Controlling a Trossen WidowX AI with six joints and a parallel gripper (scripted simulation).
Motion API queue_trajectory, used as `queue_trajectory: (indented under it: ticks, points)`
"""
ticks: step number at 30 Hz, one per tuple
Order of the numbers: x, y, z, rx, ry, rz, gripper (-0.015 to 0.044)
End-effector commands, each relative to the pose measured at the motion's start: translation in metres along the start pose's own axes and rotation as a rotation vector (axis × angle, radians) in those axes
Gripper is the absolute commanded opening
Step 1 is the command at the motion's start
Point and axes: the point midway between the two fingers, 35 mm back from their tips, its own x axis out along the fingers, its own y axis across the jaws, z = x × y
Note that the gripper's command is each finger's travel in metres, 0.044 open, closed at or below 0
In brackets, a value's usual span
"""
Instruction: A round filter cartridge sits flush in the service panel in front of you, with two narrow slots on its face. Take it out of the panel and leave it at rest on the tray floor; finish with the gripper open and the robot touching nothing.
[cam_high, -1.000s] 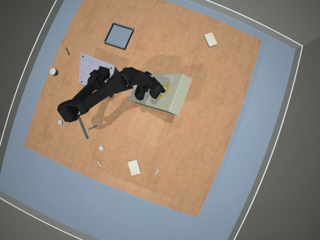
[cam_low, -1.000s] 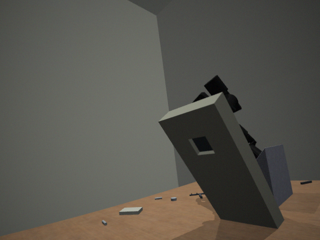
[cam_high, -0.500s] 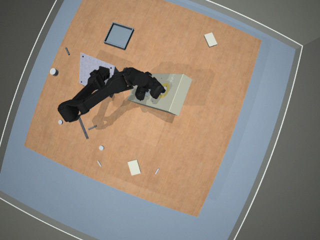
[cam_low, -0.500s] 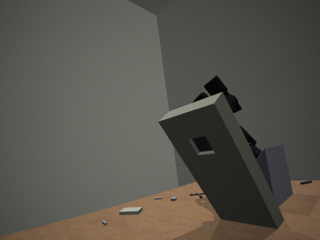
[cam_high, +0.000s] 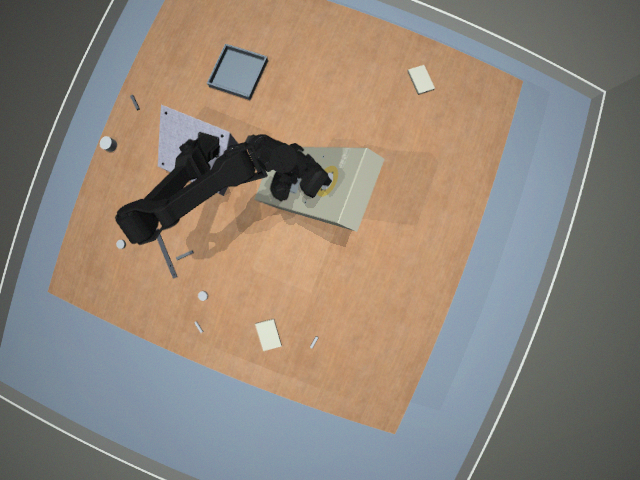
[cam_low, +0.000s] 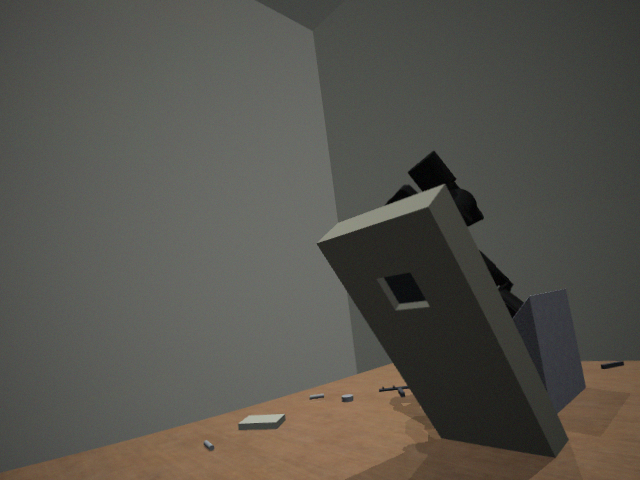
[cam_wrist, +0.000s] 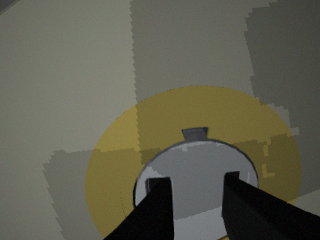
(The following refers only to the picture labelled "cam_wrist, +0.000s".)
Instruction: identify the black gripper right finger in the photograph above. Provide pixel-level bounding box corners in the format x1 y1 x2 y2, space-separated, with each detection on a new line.
221 175 320 240

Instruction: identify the grey cylinder with two slots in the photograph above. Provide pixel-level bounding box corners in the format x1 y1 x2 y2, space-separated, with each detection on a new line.
135 127 259 240

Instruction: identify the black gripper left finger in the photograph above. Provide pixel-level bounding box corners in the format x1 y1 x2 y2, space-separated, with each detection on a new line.
103 180 175 240

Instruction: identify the dark grey panel with square hole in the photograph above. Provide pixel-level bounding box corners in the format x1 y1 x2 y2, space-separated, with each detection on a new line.
0 0 320 240

